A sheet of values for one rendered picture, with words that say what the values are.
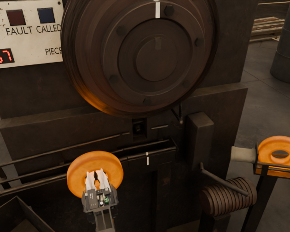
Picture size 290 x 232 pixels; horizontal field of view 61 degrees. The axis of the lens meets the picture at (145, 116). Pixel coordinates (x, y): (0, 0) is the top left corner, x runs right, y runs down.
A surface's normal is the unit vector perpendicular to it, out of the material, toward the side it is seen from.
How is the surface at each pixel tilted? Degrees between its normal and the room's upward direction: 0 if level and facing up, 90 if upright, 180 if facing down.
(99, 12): 54
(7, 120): 0
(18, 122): 0
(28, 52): 90
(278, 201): 0
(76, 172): 88
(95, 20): 59
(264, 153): 91
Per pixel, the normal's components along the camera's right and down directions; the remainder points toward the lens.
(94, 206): 0.05, -0.66
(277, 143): -0.37, 0.52
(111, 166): 0.30, 0.50
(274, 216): 0.00, -0.83
